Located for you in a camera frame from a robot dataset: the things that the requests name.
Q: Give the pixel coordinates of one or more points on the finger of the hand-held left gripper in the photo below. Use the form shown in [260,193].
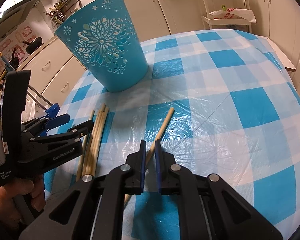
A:
[57,119]
[72,131]

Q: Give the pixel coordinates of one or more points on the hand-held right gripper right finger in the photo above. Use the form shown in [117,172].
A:
[158,165]

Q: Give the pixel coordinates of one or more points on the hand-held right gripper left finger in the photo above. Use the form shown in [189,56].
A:
[142,167]

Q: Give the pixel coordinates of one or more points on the pile of wooden chopsticks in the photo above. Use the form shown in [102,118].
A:
[100,130]

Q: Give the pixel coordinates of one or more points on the single wooden chopstick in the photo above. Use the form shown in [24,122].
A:
[162,127]

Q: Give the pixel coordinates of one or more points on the blue perforated plastic basket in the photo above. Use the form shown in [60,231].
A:
[130,65]

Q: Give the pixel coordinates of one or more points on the person's left hand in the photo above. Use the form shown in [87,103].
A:
[5,195]

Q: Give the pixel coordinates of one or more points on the black wok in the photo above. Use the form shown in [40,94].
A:
[35,43]
[15,58]

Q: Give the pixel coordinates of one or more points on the blue checked tablecloth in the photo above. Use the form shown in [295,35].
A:
[215,105]

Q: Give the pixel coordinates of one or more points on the range hood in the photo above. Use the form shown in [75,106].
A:
[15,15]

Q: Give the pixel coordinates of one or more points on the white rolling cart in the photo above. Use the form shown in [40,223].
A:
[207,21]

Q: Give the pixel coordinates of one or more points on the white base cabinets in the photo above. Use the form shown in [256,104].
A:
[177,10]

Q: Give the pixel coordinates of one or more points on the white wooden stool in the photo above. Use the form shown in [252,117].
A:
[282,57]

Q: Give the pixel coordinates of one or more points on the white red printed plastic bag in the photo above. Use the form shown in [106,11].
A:
[235,13]

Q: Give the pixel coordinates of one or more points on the red white wall stickers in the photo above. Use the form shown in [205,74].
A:
[25,31]

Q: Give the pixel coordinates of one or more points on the wall utensil rack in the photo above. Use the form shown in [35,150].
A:
[60,10]

